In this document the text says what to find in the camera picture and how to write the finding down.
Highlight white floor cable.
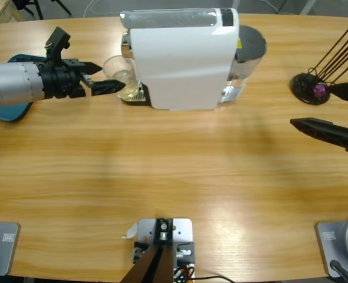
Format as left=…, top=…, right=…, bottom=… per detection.
left=84, top=0, right=122, bottom=17

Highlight clear water tank dark lid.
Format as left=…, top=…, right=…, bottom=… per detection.
left=229, top=25, right=268, bottom=104

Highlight clear drinking glass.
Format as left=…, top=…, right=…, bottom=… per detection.
left=102, top=55, right=141, bottom=100

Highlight white capsule coffee machine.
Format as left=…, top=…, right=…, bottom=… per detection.
left=119, top=7, right=241, bottom=112

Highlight dark camera post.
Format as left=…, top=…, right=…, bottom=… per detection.
left=120, top=218, right=175, bottom=283

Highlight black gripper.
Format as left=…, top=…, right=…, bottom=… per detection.
left=37, top=58, right=126, bottom=100

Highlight metal drip tray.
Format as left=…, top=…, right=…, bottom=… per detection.
left=120, top=83, right=151, bottom=107

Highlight black capsule holder with rods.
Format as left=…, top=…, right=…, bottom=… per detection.
left=290, top=19, right=348, bottom=104

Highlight teal plastic tray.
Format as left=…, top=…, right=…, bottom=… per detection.
left=0, top=54, right=50, bottom=123

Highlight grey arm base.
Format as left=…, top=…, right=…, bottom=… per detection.
left=314, top=217, right=348, bottom=278
left=0, top=221, right=21, bottom=277

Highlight black tripod legs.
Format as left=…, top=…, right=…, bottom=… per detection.
left=13, top=0, right=72, bottom=20

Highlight black base cable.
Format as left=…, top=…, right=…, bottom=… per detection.
left=329, top=259, right=348, bottom=283

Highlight white paper tab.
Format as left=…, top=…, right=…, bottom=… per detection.
left=121, top=223, right=139, bottom=239

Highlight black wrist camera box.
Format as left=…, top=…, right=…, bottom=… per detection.
left=45, top=26, right=71, bottom=67

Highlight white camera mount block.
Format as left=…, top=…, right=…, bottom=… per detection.
left=132, top=218, right=196, bottom=283

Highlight silver coffee machine lever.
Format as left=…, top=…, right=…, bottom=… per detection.
left=120, top=8, right=221, bottom=29

